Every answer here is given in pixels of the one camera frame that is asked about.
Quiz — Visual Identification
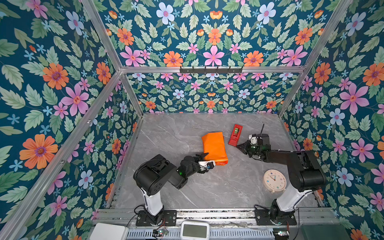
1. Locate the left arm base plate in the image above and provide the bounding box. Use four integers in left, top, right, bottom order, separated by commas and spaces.
136, 210, 178, 227

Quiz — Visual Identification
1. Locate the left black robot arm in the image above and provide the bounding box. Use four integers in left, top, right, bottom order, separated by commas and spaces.
133, 153, 216, 222

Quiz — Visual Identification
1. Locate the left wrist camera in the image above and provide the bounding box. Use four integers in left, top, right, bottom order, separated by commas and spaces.
198, 161, 216, 173

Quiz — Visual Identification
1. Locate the green mat bottom right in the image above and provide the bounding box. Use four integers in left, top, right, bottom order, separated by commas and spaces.
301, 225, 350, 240

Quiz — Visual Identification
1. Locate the white round clock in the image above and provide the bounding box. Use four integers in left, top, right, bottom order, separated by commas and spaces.
263, 169, 287, 193

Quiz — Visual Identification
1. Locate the black hook rail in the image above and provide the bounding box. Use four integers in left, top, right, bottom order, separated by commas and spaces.
179, 66, 243, 74

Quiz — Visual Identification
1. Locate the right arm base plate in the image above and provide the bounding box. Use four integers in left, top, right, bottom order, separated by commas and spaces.
254, 209, 298, 226

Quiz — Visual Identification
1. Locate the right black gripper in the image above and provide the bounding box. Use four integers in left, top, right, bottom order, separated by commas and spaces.
236, 140, 262, 157

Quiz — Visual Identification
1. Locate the red tape dispenser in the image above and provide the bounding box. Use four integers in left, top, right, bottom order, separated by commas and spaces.
228, 124, 243, 147

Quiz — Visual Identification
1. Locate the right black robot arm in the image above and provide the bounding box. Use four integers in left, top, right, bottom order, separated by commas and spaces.
237, 134, 327, 225

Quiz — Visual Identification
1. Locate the white box bottom left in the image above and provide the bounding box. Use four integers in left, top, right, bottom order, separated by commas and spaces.
89, 223, 129, 240

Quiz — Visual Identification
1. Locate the white display device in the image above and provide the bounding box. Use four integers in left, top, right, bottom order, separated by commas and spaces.
180, 220, 210, 240

